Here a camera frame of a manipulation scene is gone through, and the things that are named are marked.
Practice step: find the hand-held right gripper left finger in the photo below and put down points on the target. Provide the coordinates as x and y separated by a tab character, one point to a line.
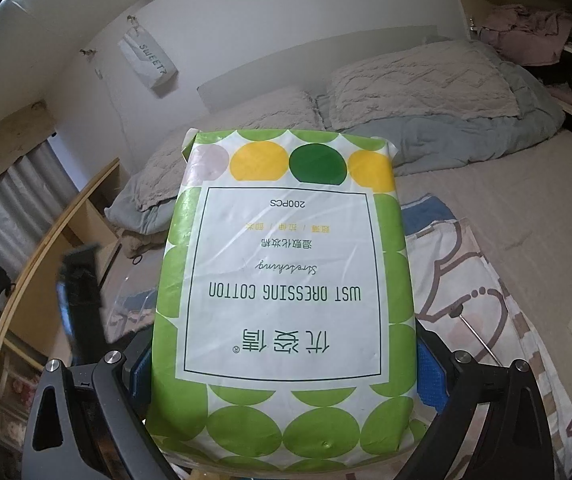
141	375

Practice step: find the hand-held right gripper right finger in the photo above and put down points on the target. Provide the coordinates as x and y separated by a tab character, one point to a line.
433	375

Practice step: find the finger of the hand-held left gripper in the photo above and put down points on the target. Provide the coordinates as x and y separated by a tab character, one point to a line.
81	300

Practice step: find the clear plastic storage box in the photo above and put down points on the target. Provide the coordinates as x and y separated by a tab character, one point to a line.
126	305

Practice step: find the green dotted cotton pad packet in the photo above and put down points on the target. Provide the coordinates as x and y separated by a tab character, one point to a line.
286	285

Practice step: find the thin metal rod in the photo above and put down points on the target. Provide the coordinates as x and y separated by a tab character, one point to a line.
456	311

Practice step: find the wooden bedside shelf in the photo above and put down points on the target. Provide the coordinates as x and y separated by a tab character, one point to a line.
91	220

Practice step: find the grey curtain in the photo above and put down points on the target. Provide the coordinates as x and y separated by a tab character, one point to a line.
16	200

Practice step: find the beige curtain pelmet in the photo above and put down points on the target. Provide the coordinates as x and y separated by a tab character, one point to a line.
6	140

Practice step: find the grey duvet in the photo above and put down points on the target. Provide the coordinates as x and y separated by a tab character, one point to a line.
465	140

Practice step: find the white paper bag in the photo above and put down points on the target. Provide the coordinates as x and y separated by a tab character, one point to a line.
148	60

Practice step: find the beige textured pillow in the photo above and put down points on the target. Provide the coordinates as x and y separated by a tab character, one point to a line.
415	85
266	110

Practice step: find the white headboard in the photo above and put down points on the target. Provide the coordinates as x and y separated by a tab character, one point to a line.
266	70

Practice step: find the pink clothes pile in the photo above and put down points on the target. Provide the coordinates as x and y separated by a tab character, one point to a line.
520	25

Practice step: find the wooden open wardrobe shelf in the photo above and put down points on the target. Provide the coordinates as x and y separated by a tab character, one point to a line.
468	5

